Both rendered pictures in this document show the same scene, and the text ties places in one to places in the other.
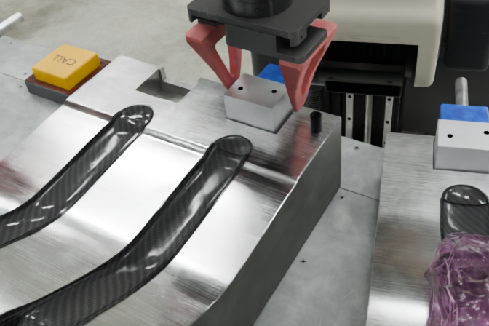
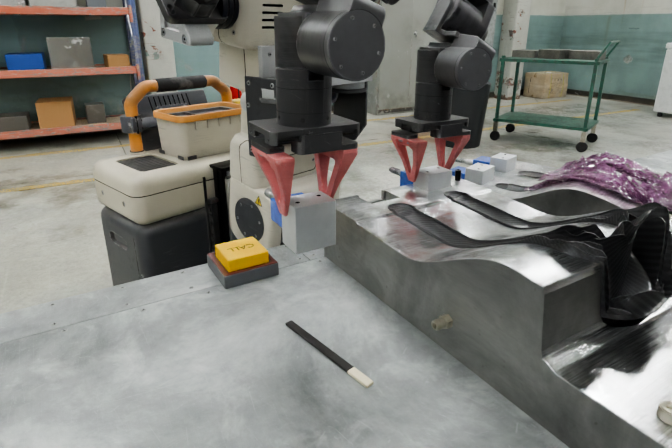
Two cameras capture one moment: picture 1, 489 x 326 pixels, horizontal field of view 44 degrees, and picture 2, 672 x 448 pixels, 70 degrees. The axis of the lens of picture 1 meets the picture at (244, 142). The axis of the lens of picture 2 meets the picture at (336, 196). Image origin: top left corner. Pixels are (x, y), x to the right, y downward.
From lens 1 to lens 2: 0.79 m
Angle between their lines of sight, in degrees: 60
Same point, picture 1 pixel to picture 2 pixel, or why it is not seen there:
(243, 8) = (446, 114)
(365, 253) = not seen: hidden behind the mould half
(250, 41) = (451, 130)
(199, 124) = (426, 196)
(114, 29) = not seen: outside the picture
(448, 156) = (485, 175)
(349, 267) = not seen: hidden behind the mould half
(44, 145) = (396, 235)
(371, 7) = (310, 182)
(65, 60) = (242, 247)
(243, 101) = (438, 173)
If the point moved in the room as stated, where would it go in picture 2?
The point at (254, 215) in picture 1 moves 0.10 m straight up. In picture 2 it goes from (506, 201) to (514, 136)
